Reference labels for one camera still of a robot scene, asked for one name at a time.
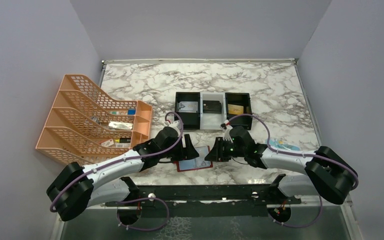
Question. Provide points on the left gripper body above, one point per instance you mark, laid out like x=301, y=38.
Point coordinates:
x=183, y=151

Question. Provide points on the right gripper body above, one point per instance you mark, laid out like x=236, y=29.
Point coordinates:
x=221, y=150

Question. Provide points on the red card holder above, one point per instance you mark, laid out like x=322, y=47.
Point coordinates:
x=197, y=163

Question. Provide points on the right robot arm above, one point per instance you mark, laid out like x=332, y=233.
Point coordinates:
x=318, y=173

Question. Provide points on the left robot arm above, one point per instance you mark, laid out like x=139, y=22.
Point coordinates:
x=76, y=187

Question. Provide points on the silver card in bin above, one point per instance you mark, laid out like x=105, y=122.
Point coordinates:
x=188, y=107

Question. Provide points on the gold card in bin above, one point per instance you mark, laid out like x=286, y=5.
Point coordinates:
x=234, y=109

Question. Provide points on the black card in bin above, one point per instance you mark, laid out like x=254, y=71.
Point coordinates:
x=211, y=106

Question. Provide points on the blue plastic packaged item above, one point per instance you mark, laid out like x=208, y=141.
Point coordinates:
x=280, y=144

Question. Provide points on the left black bin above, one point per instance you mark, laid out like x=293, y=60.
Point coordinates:
x=191, y=121

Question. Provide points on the black bin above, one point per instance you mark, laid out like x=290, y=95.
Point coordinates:
x=191, y=121
x=238, y=104

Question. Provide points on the white middle bin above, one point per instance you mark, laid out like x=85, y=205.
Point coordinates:
x=212, y=122

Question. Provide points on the right black bin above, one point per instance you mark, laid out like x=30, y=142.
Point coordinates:
x=238, y=104

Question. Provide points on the blue item in organizer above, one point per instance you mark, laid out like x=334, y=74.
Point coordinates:
x=131, y=112

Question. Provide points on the yellow black marker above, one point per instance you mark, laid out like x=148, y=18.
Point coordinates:
x=122, y=140

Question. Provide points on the silver foil packet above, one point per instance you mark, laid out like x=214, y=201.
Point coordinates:
x=118, y=125

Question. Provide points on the orange plastic file organizer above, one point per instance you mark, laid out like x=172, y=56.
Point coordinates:
x=76, y=128

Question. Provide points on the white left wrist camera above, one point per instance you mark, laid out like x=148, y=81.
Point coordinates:
x=177, y=126

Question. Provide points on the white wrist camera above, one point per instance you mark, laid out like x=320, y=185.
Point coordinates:
x=177, y=126
x=226, y=127

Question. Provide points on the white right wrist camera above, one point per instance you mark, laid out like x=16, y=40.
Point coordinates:
x=226, y=127

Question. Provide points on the black mounting rail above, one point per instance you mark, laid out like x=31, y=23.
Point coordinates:
x=159, y=201

